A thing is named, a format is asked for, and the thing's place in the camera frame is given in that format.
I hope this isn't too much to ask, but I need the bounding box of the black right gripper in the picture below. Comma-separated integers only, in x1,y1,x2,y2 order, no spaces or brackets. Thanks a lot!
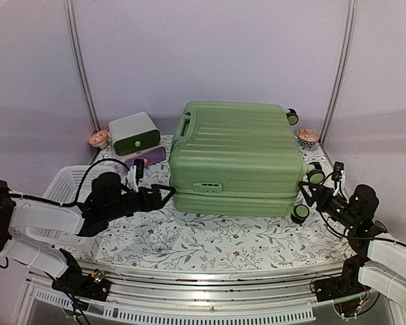
299,181,361,230

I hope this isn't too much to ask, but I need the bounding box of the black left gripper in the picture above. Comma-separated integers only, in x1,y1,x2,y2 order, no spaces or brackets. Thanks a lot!
104,184,177,222

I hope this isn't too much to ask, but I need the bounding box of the white perforated plastic basket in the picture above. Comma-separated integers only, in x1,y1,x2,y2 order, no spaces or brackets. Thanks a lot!
26,165,114,249

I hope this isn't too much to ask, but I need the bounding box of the green hard-shell suitcase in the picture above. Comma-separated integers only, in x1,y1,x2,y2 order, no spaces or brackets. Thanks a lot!
168,102,325,217

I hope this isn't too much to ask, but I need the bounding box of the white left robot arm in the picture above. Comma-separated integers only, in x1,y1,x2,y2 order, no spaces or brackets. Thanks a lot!
0,159,175,294

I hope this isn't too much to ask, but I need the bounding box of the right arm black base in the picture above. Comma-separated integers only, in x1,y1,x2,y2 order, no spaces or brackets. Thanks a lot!
311,255,370,302

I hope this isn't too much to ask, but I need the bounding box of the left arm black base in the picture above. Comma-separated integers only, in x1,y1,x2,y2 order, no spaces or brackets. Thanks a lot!
51,248,112,302

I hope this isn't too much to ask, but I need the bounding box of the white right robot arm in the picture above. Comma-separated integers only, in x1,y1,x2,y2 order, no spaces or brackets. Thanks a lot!
291,162,406,311

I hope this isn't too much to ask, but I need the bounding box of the purple drawer box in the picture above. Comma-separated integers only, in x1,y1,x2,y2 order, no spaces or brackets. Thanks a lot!
123,146,166,167

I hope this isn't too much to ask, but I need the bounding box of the floral white table mat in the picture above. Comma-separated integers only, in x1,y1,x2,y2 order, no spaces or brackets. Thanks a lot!
63,135,363,273

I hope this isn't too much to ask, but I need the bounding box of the white green drawer box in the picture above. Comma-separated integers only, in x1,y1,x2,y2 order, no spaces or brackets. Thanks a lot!
108,112,161,156

